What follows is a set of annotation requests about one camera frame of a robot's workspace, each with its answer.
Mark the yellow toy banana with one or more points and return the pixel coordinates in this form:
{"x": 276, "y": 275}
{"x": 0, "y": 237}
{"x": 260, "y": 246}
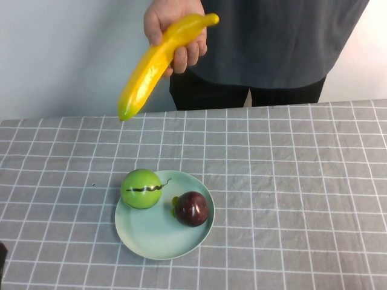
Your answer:
{"x": 151, "y": 69}

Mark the dark purple toy mangosteen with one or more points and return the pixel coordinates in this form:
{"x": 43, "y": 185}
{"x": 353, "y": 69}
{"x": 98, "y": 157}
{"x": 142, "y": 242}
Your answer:
{"x": 192, "y": 210}

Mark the person's right hand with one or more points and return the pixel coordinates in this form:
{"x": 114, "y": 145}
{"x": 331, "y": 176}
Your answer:
{"x": 157, "y": 21}

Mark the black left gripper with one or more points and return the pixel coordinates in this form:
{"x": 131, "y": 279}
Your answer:
{"x": 3, "y": 259}

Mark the light green round plate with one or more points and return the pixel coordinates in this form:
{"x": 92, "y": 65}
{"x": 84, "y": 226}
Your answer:
{"x": 157, "y": 235}

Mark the black trousers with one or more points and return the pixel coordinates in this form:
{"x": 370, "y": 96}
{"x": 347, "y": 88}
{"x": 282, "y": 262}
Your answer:
{"x": 211, "y": 96}

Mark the dark grey t-shirt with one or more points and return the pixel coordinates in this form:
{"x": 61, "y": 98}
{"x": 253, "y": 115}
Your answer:
{"x": 272, "y": 39}

